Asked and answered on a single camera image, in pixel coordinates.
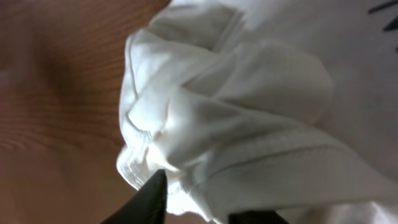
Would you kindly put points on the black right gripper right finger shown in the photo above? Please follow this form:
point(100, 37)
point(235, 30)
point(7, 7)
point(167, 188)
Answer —
point(256, 217)

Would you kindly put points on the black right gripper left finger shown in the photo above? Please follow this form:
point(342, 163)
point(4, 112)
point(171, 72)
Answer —
point(147, 206)

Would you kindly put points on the white printed t-shirt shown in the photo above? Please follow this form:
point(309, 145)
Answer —
point(288, 106)

